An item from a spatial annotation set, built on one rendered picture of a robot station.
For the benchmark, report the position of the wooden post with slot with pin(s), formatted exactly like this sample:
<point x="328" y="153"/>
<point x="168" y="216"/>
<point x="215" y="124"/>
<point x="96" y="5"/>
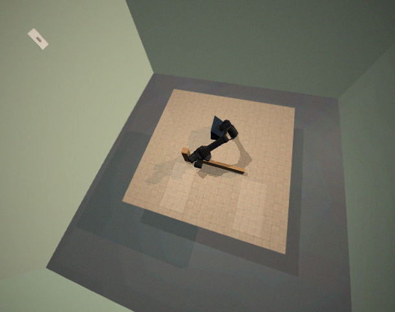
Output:
<point x="185" y="152"/>

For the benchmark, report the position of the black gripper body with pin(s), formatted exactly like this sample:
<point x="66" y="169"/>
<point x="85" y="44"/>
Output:
<point x="198" y="164"/>

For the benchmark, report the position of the dark brown wooden rail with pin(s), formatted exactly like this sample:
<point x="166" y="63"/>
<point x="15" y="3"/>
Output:
<point x="225" y="166"/>

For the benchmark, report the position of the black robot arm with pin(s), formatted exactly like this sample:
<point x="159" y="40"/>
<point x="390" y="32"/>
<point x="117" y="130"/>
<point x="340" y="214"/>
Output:
<point x="204" y="153"/>

